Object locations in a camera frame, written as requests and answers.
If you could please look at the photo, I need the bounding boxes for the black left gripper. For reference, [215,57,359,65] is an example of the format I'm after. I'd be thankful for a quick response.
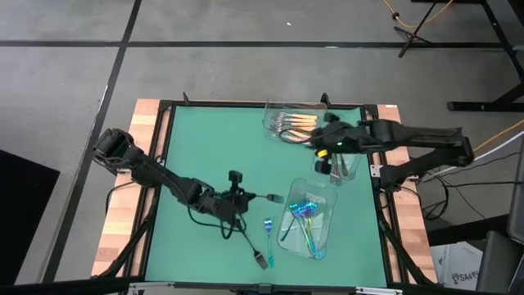
[210,188,263,222]

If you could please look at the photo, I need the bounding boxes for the clear plastic container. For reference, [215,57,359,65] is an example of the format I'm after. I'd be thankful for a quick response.
[313,116,372,186]
[261,98,328,145]
[277,176,339,261]

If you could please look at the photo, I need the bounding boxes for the green table mat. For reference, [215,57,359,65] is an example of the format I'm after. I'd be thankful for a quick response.
[143,104,389,288]

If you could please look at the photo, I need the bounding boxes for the black tripod stand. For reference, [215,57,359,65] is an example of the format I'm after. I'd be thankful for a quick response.
[392,0,441,59]

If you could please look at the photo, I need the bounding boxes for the white cardboard box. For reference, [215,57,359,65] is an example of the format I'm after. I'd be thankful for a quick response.
[429,240,485,293]

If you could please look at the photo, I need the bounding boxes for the grey cabinet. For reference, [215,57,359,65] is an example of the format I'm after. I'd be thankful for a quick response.
[506,134,524,246]

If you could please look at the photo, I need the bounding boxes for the black gantry crossbar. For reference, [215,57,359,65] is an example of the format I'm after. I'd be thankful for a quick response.
[0,275,451,295]

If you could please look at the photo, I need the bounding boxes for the black floor mat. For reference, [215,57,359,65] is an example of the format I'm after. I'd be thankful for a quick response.
[0,149,61,288]

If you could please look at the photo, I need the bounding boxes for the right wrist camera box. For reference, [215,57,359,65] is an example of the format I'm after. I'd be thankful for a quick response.
[313,157,333,176]

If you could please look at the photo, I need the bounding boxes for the black aluminium table frame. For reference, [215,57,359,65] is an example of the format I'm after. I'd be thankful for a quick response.
[93,92,438,288]

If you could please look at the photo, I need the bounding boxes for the black desk frame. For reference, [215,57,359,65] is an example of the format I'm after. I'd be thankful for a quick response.
[411,0,524,114]

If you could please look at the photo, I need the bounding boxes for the yellow floor cable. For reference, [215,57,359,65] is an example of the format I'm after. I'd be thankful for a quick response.
[381,0,456,30]

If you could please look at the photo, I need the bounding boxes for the silver metal bracket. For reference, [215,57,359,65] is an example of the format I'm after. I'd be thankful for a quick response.
[355,285,404,295]
[127,280,175,295]

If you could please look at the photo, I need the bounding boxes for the yellow extension cord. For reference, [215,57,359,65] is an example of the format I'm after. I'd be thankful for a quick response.
[472,118,524,153]

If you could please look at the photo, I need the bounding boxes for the white floor cable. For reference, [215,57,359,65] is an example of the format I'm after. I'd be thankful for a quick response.
[421,129,524,182]

